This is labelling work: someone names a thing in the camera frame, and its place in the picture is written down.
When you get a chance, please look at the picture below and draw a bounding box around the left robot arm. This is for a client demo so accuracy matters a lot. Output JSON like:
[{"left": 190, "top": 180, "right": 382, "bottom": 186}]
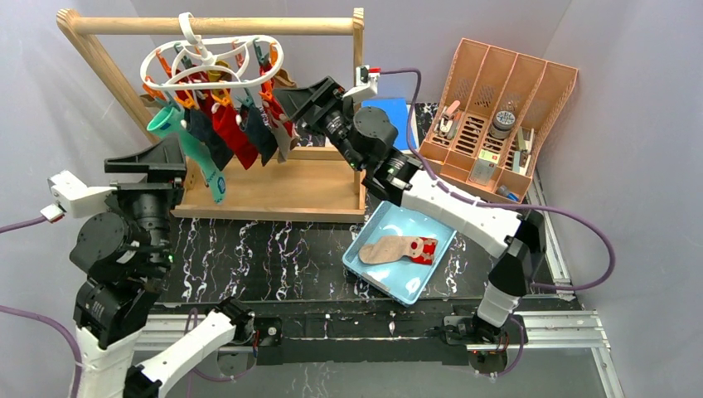
[{"left": 69, "top": 133, "right": 255, "bottom": 397}]

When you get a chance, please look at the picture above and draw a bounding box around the metal base rail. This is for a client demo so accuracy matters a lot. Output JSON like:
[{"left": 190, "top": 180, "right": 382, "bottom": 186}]
[{"left": 134, "top": 307, "right": 611, "bottom": 366}]

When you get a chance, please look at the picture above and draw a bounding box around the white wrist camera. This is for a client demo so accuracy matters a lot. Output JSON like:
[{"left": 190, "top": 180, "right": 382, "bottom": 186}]
[
  {"left": 342, "top": 65, "right": 381, "bottom": 104},
  {"left": 40, "top": 170, "right": 117, "bottom": 223}
]

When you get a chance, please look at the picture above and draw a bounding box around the navy hanging sock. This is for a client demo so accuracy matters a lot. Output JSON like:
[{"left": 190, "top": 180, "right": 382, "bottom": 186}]
[{"left": 184, "top": 109, "right": 234, "bottom": 171}]

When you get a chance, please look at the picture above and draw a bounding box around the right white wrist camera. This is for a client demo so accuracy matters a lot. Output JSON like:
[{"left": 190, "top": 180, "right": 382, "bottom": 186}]
[{"left": 342, "top": 65, "right": 381, "bottom": 104}]

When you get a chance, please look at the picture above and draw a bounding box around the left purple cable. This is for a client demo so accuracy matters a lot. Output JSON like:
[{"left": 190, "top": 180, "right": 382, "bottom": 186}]
[{"left": 0, "top": 215, "right": 84, "bottom": 398}]

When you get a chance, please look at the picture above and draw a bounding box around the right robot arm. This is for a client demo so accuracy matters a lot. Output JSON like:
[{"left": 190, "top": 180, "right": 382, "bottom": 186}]
[{"left": 273, "top": 76, "right": 546, "bottom": 342}]

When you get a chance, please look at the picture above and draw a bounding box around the navy sock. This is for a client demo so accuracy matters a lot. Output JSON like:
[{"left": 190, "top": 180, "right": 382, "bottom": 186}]
[
  {"left": 184, "top": 109, "right": 234, "bottom": 171},
  {"left": 239, "top": 105, "right": 278, "bottom": 166}
]

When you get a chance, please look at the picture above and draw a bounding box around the pink desk file organizer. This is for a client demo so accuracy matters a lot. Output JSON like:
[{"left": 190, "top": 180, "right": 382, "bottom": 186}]
[{"left": 419, "top": 38, "right": 578, "bottom": 203}]

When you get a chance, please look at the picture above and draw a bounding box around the white sock hanger with clips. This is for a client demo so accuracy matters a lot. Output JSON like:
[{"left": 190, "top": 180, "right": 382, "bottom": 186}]
[{"left": 139, "top": 12, "right": 284, "bottom": 109}]

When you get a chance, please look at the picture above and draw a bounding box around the brown striped hanging sock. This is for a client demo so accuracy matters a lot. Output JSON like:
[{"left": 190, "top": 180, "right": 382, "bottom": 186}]
[{"left": 139, "top": 94, "right": 162, "bottom": 109}]

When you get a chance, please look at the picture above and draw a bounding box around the brown striped sock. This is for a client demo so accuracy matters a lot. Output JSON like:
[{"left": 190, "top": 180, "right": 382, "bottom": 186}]
[
  {"left": 139, "top": 94, "right": 162, "bottom": 109},
  {"left": 273, "top": 68, "right": 298, "bottom": 89}
]

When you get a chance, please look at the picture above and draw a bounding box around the wooden clothes rack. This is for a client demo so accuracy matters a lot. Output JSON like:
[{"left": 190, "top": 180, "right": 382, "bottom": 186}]
[{"left": 56, "top": 7, "right": 366, "bottom": 223}]

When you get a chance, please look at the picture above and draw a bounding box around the stapler in organizer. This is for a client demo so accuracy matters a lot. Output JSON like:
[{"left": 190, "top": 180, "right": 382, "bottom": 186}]
[{"left": 435, "top": 99, "right": 461, "bottom": 139}]

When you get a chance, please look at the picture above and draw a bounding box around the white small box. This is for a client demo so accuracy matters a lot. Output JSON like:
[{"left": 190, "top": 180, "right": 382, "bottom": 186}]
[{"left": 469, "top": 149, "right": 500, "bottom": 186}]

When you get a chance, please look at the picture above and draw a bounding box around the long red hanging sock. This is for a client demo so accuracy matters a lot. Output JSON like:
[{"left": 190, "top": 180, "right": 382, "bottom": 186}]
[{"left": 211, "top": 103, "right": 259, "bottom": 170}]

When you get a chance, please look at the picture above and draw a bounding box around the grey round tin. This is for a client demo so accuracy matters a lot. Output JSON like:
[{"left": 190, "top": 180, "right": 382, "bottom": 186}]
[{"left": 488, "top": 110, "right": 516, "bottom": 139}]

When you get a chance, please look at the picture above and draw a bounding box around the teal hanging sock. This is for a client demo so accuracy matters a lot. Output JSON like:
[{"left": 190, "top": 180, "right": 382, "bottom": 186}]
[{"left": 147, "top": 106, "right": 226, "bottom": 205}]

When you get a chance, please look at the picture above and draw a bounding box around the light blue plastic basket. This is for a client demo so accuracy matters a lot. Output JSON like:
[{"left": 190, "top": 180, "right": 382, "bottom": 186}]
[{"left": 342, "top": 201, "right": 456, "bottom": 307}]

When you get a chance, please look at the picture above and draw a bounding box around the beige sock in basket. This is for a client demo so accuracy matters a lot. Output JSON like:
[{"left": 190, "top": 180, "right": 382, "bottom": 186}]
[{"left": 358, "top": 235, "right": 439, "bottom": 265}]

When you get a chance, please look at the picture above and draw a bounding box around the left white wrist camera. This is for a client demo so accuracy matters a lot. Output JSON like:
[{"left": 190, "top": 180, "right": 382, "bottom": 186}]
[{"left": 40, "top": 170, "right": 117, "bottom": 223}]

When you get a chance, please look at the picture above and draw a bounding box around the purple cable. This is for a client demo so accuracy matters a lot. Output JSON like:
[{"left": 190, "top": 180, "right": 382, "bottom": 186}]
[
  {"left": 379, "top": 68, "right": 618, "bottom": 292},
  {"left": 0, "top": 215, "right": 84, "bottom": 398}
]

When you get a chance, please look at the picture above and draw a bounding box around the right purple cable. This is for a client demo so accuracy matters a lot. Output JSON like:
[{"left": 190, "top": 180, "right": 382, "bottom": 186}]
[{"left": 379, "top": 68, "right": 618, "bottom": 292}]

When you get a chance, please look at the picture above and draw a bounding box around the blue folder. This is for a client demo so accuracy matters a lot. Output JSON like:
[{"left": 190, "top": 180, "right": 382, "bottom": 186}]
[{"left": 362, "top": 98, "right": 410, "bottom": 153}]

